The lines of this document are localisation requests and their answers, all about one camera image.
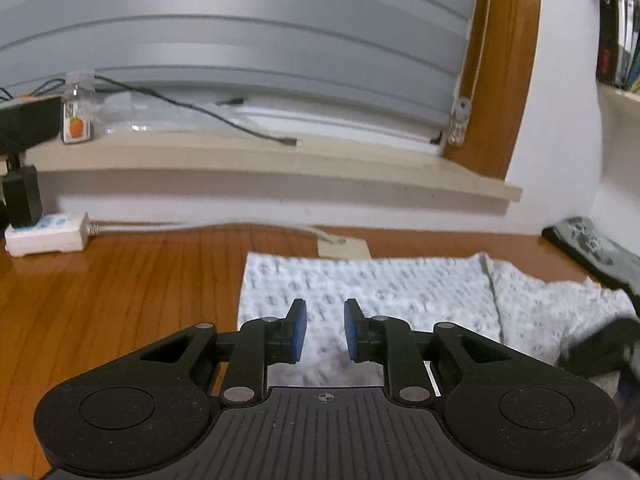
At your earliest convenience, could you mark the black charging cable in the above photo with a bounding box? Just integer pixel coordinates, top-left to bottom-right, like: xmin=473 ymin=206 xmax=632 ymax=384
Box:
xmin=94 ymin=75 xmax=302 ymax=149

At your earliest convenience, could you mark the wooden window frame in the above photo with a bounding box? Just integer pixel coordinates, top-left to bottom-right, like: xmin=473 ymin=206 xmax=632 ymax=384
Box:
xmin=440 ymin=0 xmax=544 ymax=182

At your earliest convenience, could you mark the white blind cord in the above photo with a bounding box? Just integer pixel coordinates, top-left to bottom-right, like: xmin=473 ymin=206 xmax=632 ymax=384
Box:
xmin=456 ymin=0 xmax=495 ymax=102

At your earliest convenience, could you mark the row of books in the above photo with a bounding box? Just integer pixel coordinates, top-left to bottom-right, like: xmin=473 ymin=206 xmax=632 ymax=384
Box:
xmin=617 ymin=0 xmax=640 ymax=93

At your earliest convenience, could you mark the white power strip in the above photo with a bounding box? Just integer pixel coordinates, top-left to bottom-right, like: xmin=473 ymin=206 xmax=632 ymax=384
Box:
xmin=4 ymin=211 xmax=92 ymax=258

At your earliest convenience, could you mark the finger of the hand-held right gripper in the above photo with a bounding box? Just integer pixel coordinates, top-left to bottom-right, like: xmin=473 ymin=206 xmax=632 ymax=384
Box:
xmin=559 ymin=316 xmax=640 ymax=377

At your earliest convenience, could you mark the white patterned shirt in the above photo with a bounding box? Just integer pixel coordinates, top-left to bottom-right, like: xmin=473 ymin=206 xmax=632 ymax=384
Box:
xmin=237 ymin=252 xmax=638 ymax=396

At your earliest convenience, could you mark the black device on stand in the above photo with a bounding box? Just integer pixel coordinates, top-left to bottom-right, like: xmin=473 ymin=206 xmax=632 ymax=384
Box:
xmin=0 ymin=95 xmax=63 ymax=158

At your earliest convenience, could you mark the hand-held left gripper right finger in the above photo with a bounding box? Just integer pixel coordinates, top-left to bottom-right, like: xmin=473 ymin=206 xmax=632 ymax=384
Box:
xmin=344 ymin=298 xmax=511 ymax=406

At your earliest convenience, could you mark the thin black cable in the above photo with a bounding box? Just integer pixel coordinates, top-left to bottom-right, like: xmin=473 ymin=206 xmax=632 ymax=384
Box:
xmin=0 ymin=77 xmax=68 ymax=106

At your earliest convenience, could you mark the plastic bottle orange label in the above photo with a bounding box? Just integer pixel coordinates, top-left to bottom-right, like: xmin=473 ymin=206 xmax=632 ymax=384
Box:
xmin=60 ymin=71 xmax=97 ymax=144

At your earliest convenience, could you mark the white wall shelf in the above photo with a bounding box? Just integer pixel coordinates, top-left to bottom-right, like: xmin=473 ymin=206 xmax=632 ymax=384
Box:
xmin=596 ymin=81 xmax=640 ymax=128

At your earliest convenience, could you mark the grey printed sweatshirt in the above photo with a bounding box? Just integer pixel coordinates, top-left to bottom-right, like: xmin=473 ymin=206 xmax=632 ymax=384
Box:
xmin=552 ymin=216 xmax=640 ymax=283

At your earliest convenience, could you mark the black power adapter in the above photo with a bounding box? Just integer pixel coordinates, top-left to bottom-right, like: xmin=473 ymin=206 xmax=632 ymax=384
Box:
xmin=2 ymin=152 xmax=43 ymax=229

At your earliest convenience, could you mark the beige cable outlet plate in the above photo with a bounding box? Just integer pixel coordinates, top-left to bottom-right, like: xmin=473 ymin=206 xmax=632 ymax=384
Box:
xmin=316 ymin=236 xmax=374 ymax=262

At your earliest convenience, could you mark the grey window blind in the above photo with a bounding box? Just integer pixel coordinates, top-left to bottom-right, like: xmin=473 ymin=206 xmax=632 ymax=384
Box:
xmin=0 ymin=0 xmax=485 ymax=147

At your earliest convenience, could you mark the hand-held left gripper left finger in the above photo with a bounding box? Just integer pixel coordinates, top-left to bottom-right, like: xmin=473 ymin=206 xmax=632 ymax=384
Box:
xmin=140 ymin=298 xmax=308 ymax=406

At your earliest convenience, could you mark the clear blind cord pull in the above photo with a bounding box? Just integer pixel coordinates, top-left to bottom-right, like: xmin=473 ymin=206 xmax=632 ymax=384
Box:
xmin=446 ymin=96 xmax=474 ymax=149

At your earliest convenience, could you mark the clear plastic bag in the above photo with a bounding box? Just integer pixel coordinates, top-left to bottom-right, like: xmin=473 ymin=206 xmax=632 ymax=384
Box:
xmin=94 ymin=91 xmax=261 ymax=135

